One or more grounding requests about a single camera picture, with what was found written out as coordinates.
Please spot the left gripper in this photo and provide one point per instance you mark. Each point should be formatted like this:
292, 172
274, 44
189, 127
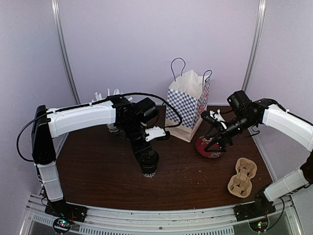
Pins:
141, 157

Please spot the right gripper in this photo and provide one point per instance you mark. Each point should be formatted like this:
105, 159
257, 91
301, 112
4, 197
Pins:
219, 139

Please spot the cardboard cup carrier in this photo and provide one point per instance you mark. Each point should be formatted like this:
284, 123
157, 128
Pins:
240, 184

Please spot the blue checkered paper bag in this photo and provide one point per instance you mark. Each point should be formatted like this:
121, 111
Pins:
188, 95

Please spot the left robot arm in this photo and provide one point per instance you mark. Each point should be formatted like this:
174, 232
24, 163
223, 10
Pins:
114, 112

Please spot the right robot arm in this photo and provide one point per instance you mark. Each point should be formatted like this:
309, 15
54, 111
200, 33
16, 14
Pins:
286, 130

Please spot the red floral plate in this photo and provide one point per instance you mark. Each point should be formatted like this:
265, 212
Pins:
213, 152

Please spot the white paper cup with straws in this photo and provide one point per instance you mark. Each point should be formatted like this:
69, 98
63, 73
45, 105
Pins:
113, 129

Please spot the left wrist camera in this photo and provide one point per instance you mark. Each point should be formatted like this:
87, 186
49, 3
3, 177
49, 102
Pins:
156, 133

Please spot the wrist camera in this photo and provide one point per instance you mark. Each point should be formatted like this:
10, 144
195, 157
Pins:
156, 133
214, 118

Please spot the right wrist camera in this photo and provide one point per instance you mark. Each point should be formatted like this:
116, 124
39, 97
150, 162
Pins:
214, 118

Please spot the aluminium front rail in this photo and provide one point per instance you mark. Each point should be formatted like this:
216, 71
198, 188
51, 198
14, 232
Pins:
211, 221

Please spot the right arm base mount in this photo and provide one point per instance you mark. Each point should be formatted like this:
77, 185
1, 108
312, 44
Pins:
257, 217

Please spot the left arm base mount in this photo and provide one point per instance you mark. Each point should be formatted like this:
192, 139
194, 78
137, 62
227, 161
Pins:
66, 215

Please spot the left aluminium post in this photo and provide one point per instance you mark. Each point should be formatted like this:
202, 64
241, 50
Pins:
64, 54

